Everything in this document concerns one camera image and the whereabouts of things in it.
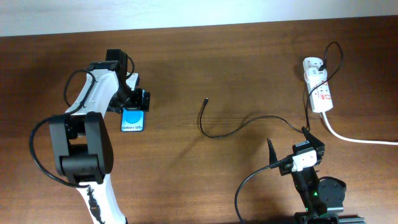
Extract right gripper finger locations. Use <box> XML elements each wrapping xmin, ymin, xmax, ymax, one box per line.
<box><xmin>267</xmin><ymin>138</ymin><xmax>278</xmax><ymax>165</ymax></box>
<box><xmin>302</xmin><ymin>127</ymin><xmax>325</xmax><ymax>156</ymax></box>

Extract blue Galaxy smartphone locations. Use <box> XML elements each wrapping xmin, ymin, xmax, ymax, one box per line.
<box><xmin>121</xmin><ymin>109</ymin><xmax>145</xmax><ymax>132</ymax></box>

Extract black USB charging cable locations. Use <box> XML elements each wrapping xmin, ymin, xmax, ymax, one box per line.
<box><xmin>198</xmin><ymin>41</ymin><xmax>344</xmax><ymax>139</ymax></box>

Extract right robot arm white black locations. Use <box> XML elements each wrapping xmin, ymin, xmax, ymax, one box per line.
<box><xmin>267</xmin><ymin>128</ymin><xmax>365</xmax><ymax>224</ymax></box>

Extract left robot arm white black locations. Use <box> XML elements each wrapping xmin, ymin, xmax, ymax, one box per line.
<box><xmin>49</xmin><ymin>49</ymin><xmax>150</xmax><ymax>223</ymax></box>

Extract white USB charger plug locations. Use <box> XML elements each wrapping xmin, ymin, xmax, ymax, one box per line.
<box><xmin>304</xmin><ymin>67</ymin><xmax>328</xmax><ymax>83</ymax></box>

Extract white power strip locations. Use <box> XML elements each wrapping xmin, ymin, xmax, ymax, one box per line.
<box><xmin>303</xmin><ymin>57</ymin><xmax>333</xmax><ymax>113</ymax></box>

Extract white power strip cord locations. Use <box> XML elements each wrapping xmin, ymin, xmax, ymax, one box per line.
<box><xmin>319</xmin><ymin>111</ymin><xmax>398</xmax><ymax>146</ymax></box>

